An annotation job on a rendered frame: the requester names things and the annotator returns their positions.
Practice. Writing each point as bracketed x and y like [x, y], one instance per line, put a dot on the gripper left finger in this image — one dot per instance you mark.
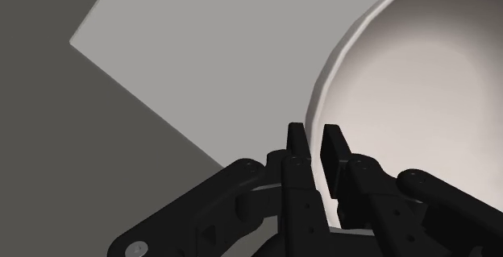
[298, 193]

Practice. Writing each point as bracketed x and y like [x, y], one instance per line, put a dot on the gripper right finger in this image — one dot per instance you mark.
[377, 193]

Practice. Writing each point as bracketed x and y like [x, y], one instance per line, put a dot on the white bowl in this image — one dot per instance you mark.
[412, 91]

